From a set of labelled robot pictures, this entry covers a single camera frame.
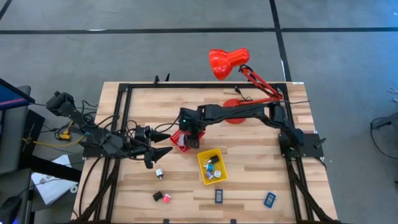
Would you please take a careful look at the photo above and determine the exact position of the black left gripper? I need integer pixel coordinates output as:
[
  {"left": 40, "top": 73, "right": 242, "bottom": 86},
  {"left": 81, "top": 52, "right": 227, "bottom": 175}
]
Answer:
[{"left": 127, "top": 125, "right": 174, "bottom": 170}]

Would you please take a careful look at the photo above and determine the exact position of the black floor cable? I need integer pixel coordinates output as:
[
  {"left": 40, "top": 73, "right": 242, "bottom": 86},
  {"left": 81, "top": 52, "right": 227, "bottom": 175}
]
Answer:
[{"left": 369, "top": 111, "right": 398, "bottom": 161}]

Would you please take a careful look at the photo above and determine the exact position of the yellow plastic basket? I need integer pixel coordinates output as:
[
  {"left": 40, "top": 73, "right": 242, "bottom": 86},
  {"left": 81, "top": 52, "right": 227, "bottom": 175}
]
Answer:
[{"left": 197, "top": 149, "right": 228, "bottom": 185}]

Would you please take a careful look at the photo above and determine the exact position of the blue computer monitor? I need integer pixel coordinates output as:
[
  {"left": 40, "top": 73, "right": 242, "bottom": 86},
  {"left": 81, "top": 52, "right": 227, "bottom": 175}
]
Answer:
[{"left": 0, "top": 78, "right": 35, "bottom": 111}]

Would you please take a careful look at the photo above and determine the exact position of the black cable bundle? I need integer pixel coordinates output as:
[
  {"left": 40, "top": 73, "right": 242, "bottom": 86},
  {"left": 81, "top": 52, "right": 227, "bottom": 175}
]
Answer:
[
  {"left": 285, "top": 158, "right": 341, "bottom": 224},
  {"left": 72, "top": 157, "right": 121, "bottom": 222}
]

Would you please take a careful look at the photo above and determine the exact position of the bright blue LCD display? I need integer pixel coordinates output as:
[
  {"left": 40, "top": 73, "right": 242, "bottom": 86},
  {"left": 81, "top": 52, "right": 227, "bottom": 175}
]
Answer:
[{"left": 263, "top": 192, "right": 277, "bottom": 209}]

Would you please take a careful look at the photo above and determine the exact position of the yellow cable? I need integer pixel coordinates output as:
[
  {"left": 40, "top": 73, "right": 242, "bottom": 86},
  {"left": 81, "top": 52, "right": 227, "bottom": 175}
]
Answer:
[{"left": 23, "top": 120, "right": 86, "bottom": 149}]

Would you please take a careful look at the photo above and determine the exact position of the black desk frame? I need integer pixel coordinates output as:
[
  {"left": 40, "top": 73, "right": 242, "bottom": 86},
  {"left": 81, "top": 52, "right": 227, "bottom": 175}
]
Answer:
[{"left": 18, "top": 108, "right": 83, "bottom": 183}]

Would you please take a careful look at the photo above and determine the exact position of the red desk lamp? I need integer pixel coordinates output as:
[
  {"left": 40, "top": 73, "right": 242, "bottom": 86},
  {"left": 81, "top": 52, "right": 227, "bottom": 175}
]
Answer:
[{"left": 208, "top": 47, "right": 284, "bottom": 124}]

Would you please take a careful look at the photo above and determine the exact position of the black computer mouse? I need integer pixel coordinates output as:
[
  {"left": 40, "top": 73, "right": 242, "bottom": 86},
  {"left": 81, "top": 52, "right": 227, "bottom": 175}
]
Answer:
[{"left": 0, "top": 195, "right": 22, "bottom": 224}]

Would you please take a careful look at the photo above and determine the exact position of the grey side desk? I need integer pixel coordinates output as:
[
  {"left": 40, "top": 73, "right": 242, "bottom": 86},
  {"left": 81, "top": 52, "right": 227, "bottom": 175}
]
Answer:
[{"left": 0, "top": 85, "right": 34, "bottom": 224}]

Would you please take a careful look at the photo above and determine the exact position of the black aluminium table frame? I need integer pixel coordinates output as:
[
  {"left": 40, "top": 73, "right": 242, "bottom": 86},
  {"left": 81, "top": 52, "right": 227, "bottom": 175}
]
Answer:
[{"left": 93, "top": 82, "right": 315, "bottom": 224}]

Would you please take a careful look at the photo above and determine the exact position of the white paper sheet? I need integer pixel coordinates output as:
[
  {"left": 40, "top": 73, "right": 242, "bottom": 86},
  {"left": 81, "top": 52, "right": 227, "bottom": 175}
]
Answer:
[{"left": 30, "top": 154, "right": 78, "bottom": 205}]

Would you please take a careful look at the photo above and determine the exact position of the black lamp power cable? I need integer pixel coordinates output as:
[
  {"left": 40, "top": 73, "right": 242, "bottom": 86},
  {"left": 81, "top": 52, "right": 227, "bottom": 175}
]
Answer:
[{"left": 234, "top": 86, "right": 253, "bottom": 103}]

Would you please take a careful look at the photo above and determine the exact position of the red plastic basket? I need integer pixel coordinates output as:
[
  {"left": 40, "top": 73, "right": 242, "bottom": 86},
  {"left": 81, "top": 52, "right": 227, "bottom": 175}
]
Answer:
[{"left": 169, "top": 129, "right": 206, "bottom": 154}]

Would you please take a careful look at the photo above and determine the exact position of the black clamp bracket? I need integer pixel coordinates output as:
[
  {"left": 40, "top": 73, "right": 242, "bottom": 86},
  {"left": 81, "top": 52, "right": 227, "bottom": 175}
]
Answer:
[{"left": 153, "top": 73, "right": 171, "bottom": 86}]

